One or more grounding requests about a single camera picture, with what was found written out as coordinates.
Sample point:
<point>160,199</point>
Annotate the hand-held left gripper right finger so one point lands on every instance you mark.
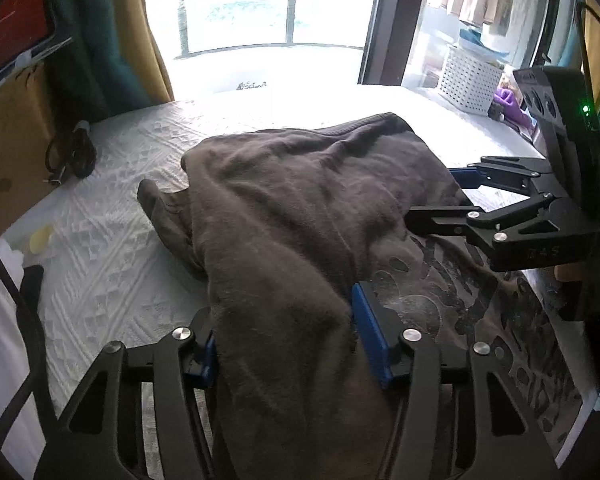
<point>372,335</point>

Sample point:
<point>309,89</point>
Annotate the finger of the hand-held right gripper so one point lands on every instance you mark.
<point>440,220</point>
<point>462,176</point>

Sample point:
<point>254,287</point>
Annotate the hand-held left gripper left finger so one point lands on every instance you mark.
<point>209,355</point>

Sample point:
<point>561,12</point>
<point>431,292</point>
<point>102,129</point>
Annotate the grey t-shirt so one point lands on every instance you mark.
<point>290,220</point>

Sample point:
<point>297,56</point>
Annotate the person's right hand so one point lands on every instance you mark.
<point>566,273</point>

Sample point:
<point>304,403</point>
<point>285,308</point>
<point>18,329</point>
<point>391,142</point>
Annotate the purple cloth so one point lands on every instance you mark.
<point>512,107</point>

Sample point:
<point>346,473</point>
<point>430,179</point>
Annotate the white plastic basket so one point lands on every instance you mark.
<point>467,82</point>

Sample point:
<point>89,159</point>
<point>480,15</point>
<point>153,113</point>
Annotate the white quilted bedspread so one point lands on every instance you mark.
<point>130,240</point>

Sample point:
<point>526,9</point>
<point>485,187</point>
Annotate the small yellow scrap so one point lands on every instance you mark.
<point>42,239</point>

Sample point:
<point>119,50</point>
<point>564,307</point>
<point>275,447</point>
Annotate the white pillow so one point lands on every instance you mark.
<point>0,360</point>

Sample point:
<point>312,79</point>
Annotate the dried flower bunch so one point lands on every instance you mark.
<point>252,86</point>

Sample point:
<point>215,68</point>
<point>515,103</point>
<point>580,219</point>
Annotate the black balcony railing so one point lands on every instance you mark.
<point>291,10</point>

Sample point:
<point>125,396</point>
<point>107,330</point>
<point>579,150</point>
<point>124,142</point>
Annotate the brown cardboard box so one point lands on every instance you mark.
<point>10,150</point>

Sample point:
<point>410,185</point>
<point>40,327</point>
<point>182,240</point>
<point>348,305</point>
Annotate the teal curtain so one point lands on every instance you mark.
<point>90,35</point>

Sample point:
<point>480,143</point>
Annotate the red screen tablet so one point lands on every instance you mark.
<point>20,15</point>

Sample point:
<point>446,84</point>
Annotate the black sliding door frame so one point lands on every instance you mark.
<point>390,25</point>

